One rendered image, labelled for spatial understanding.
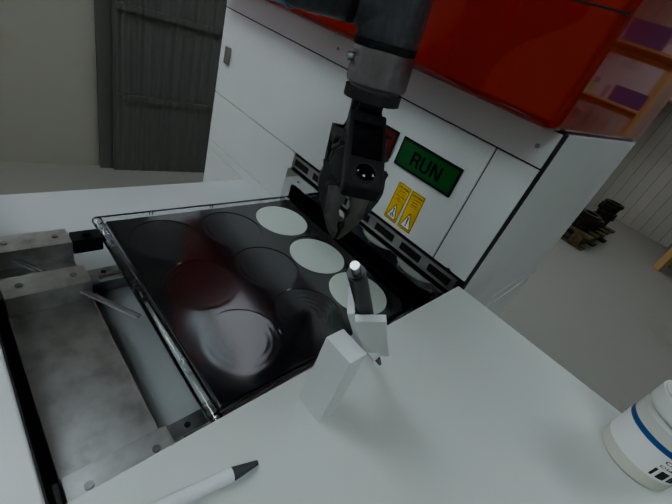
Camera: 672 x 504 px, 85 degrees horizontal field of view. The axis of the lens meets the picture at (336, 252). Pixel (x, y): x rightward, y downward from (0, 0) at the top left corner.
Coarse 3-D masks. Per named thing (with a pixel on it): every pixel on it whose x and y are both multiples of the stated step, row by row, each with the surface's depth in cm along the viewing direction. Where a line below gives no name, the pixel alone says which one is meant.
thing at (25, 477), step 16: (0, 352) 29; (0, 368) 28; (0, 384) 27; (0, 400) 26; (0, 416) 25; (16, 416) 26; (0, 432) 25; (16, 432) 25; (0, 448) 24; (16, 448) 24; (0, 464) 23; (16, 464) 24; (32, 464) 24; (0, 480) 23; (16, 480) 23; (32, 480) 23; (0, 496) 22; (16, 496) 22; (32, 496) 23
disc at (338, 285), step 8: (344, 272) 63; (336, 280) 60; (344, 280) 61; (368, 280) 63; (336, 288) 59; (344, 288) 59; (376, 288) 62; (336, 296) 57; (344, 296) 58; (376, 296) 60; (384, 296) 61; (344, 304) 56; (376, 304) 59; (384, 304) 59; (376, 312) 57
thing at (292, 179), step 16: (288, 176) 81; (304, 176) 80; (288, 192) 82; (304, 192) 78; (320, 224) 79; (336, 240) 76; (368, 240) 68; (384, 240) 68; (384, 256) 67; (400, 256) 65; (400, 272) 65; (416, 272) 62; (432, 288) 61
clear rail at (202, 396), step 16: (96, 224) 53; (112, 240) 51; (112, 256) 49; (128, 272) 47; (144, 288) 46; (144, 304) 44; (160, 320) 43; (160, 336) 42; (176, 352) 40; (192, 368) 39; (192, 384) 38; (208, 400) 37; (208, 416) 36
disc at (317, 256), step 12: (300, 240) 67; (312, 240) 68; (300, 252) 63; (312, 252) 65; (324, 252) 66; (336, 252) 67; (300, 264) 60; (312, 264) 62; (324, 264) 63; (336, 264) 64
